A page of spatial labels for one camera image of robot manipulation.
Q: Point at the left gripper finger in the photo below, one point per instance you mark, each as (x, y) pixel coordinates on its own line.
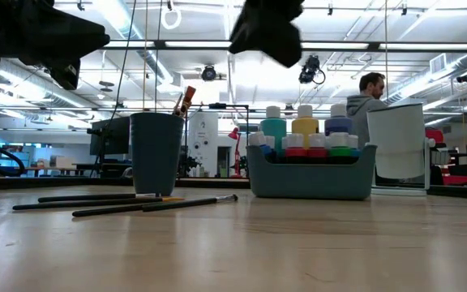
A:
(79, 40)

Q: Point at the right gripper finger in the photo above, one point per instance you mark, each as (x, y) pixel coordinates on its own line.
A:
(251, 36)

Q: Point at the large teal paint bottle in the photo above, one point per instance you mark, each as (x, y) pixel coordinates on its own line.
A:
(274, 127)

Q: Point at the large yellow paint bottle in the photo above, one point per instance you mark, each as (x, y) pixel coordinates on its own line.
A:
(305, 125)

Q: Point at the small dark blue paint bottle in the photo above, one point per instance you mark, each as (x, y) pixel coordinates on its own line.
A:
(257, 138)

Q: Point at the large purple paint bottle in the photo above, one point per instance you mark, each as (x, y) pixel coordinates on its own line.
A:
(339, 125)

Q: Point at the small red paint bottle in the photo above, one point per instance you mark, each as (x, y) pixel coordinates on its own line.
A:
(317, 140)
(295, 140)

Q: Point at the dark blue plastic cup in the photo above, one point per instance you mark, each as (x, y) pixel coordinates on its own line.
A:
(156, 158)

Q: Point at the grey-teal plastic bin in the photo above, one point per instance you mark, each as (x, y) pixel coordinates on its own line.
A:
(310, 182)

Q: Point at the orange-bristle paint brush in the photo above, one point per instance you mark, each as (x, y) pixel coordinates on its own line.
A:
(75, 204)

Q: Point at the long silver-ferrule paint brush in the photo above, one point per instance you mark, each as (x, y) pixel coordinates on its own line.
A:
(176, 204)

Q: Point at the black background robot arm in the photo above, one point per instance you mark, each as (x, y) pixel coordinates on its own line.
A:
(189, 164)

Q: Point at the red desk lamp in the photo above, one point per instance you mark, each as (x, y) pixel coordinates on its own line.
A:
(234, 134)

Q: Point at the black computer monitor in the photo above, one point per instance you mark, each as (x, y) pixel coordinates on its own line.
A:
(112, 136)

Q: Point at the white cylindrical tank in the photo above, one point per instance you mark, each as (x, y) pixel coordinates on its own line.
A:
(203, 130)

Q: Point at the person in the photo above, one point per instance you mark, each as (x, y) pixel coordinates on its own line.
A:
(359, 109)

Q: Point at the white plastic pitcher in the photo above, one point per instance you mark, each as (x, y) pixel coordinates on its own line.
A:
(399, 142)

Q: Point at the red office chair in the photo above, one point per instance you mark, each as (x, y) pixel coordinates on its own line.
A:
(456, 179)

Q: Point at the black ceiling camera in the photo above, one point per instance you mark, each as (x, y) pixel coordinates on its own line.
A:
(208, 73)
(465, 77)
(309, 69)

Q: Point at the black metal stand frame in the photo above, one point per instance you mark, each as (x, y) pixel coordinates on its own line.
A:
(217, 106)

